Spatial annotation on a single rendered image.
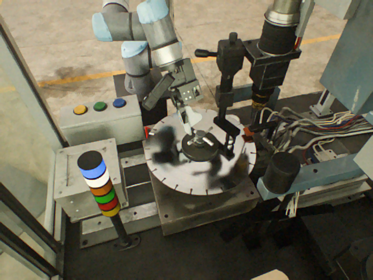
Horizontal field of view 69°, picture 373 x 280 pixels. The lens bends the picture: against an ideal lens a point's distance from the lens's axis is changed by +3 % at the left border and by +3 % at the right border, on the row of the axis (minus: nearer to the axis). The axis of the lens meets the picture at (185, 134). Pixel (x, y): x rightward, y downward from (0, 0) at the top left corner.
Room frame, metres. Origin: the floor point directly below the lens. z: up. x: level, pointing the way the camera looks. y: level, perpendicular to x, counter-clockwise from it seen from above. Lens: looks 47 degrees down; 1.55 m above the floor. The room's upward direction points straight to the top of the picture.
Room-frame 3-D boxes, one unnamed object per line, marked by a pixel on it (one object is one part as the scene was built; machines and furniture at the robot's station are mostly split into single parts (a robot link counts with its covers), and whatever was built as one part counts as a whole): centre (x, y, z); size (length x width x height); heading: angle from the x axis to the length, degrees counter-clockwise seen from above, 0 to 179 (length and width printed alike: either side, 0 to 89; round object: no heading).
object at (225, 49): (0.55, -0.10, 1.17); 0.06 x 0.05 x 0.20; 97
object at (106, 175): (0.30, 0.18, 1.11); 0.05 x 0.04 x 0.03; 16
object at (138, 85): (1.07, 0.23, 0.80); 0.15 x 0.15 x 0.10
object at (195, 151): (0.51, -0.04, 0.96); 0.11 x 0.11 x 0.03
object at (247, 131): (0.56, -0.23, 0.95); 0.10 x 0.03 x 0.07; 106
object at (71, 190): (0.47, 0.30, 0.82); 0.18 x 0.18 x 0.15; 16
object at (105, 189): (0.30, 0.18, 1.08); 0.05 x 0.04 x 0.03; 16
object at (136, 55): (1.07, 0.22, 0.91); 0.13 x 0.12 x 0.14; 93
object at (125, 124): (0.72, 0.31, 0.82); 0.28 x 0.11 x 0.15; 106
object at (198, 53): (0.57, -0.07, 1.21); 0.08 x 0.06 x 0.03; 106
